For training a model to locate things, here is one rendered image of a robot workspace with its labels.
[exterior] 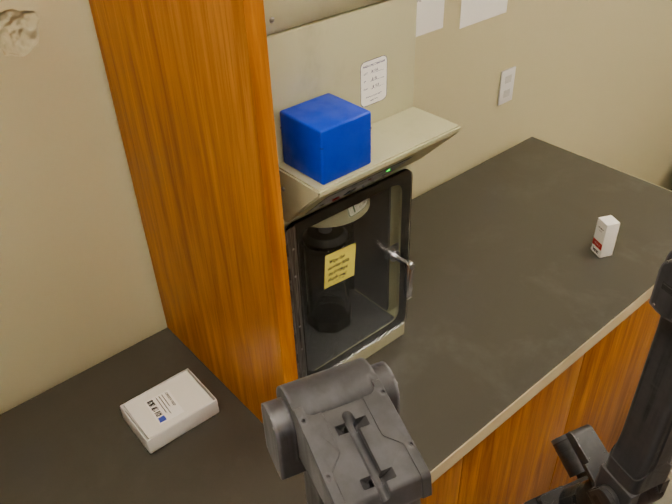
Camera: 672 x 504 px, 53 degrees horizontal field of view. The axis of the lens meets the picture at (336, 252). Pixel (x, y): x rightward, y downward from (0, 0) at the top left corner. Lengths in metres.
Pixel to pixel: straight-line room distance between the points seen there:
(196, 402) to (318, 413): 0.91
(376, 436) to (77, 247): 1.06
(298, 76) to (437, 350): 0.76
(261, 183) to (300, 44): 0.22
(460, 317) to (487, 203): 0.53
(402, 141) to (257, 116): 0.31
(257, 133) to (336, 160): 0.15
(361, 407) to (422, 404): 0.91
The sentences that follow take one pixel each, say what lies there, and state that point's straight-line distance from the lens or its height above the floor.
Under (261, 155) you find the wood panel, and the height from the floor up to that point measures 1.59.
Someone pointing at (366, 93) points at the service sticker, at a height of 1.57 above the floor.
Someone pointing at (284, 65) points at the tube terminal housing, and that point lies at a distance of 1.04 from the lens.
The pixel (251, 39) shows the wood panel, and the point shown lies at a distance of 0.88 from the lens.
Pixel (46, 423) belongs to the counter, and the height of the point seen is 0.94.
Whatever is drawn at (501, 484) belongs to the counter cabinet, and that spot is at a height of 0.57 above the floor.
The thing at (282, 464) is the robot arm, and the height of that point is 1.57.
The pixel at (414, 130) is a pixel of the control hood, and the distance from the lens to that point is 1.18.
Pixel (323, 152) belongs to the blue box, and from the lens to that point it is 0.99.
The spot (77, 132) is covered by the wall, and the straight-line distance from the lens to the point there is 1.40.
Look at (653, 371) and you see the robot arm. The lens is 0.88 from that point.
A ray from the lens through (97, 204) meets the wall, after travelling 1.47.
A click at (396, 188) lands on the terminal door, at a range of 1.30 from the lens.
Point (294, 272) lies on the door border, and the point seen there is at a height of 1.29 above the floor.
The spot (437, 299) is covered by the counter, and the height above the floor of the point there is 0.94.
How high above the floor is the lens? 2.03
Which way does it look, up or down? 36 degrees down
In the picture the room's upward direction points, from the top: 2 degrees counter-clockwise
